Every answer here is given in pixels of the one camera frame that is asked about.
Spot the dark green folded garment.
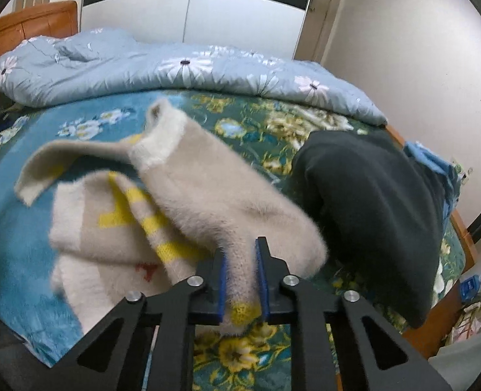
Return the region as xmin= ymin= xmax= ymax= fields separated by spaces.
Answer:
xmin=291 ymin=130 xmax=444 ymax=328

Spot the light blue floral quilt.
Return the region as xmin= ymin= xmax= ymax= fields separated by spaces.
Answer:
xmin=0 ymin=28 xmax=387 ymax=126

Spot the teal floral bed blanket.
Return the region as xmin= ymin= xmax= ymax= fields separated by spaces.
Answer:
xmin=0 ymin=91 xmax=463 ymax=390

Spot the beige fuzzy sweater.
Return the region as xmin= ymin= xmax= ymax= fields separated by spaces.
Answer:
xmin=14 ymin=99 xmax=328 ymax=335

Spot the blue cloth at bedside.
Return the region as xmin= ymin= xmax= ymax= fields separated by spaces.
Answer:
xmin=403 ymin=141 xmax=462 ymax=229

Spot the wooden headboard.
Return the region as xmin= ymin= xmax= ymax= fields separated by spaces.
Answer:
xmin=0 ymin=1 xmax=79 ymax=56

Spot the white black-striped wardrobe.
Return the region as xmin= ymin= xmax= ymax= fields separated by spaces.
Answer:
xmin=80 ymin=0 xmax=309 ymax=58

